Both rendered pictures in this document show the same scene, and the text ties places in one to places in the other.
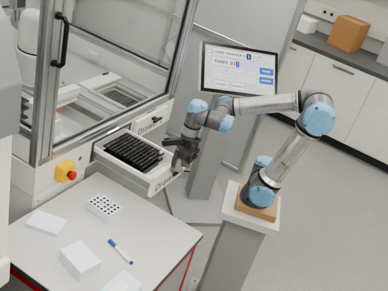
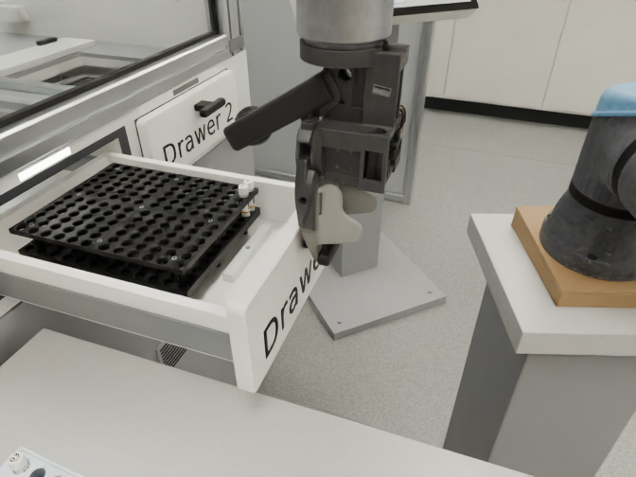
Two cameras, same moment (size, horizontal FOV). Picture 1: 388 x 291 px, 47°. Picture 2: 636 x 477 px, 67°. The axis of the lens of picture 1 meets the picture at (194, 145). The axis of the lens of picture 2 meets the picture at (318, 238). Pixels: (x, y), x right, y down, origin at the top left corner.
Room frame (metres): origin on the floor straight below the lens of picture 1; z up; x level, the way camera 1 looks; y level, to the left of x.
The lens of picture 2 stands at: (1.22, 0.06, 1.20)
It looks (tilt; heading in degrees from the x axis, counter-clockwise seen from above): 35 degrees down; 358
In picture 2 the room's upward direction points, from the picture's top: straight up
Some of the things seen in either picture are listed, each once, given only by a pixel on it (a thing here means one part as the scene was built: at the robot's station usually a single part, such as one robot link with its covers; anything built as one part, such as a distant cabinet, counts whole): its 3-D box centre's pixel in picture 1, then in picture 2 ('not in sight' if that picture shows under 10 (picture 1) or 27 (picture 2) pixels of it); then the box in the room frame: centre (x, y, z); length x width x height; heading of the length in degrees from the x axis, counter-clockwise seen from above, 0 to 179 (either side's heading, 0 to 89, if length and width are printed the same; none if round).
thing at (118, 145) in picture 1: (133, 155); (147, 229); (1.71, 0.26, 0.87); 0.22 x 0.18 x 0.06; 69
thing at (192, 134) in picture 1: (191, 130); (345, 11); (1.63, 0.03, 1.13); 0.08 x 0.08 x 0.05
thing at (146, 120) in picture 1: (150, 122); (196, 122); (2.05, 0.26, 0.87); 0.29 x 0.02 x 0.11; 159
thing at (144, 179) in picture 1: (131, 154); (141, 231); (1.72, 0.27, 0.86); 0.40 x 0.26 x 0.06; 69
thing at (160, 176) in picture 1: (168, 173); (299, 258); (1.64, 0.07, 0.87); 0.29 x 0.02 x 0.11; 159
